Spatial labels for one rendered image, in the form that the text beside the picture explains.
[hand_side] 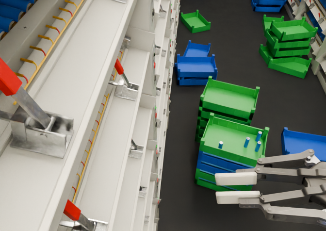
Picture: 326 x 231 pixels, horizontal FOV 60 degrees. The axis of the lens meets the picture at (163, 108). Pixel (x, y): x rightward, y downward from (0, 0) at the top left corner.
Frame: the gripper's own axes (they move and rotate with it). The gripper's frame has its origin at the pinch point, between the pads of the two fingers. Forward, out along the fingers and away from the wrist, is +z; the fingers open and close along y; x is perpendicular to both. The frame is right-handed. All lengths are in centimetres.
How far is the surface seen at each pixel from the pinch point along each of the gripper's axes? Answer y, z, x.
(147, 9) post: 30.2, 14.7, 20.2
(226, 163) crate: 56, 2, -76
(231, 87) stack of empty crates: 106, -5, -70
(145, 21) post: 30.2, 15.7, 17.7
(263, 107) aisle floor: 128, -28, -110
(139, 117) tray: 25.9, 23.3, -7.3
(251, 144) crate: 66, -11, -74
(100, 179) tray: -4.6, 19.4, 11.6
